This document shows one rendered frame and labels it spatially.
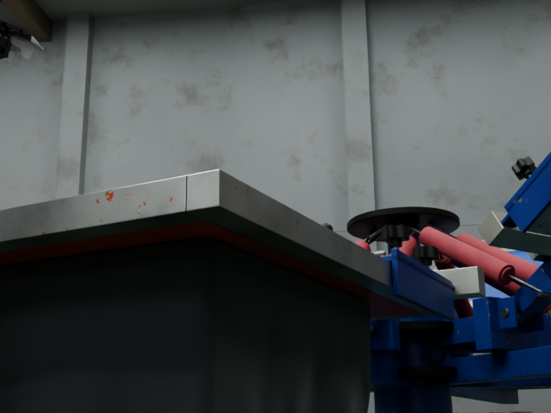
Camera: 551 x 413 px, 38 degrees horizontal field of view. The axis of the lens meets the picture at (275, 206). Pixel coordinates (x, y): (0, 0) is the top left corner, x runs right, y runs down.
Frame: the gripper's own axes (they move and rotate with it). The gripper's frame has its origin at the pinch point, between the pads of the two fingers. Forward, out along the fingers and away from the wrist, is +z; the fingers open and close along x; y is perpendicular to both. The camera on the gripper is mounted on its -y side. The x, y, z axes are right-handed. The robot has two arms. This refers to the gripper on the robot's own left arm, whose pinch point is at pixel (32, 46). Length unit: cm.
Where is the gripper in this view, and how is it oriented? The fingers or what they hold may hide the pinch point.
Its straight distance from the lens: 208.5
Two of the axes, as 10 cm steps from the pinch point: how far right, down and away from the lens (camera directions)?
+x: 8.3, -0.3, -5.5
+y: -1.1, 9.7, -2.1
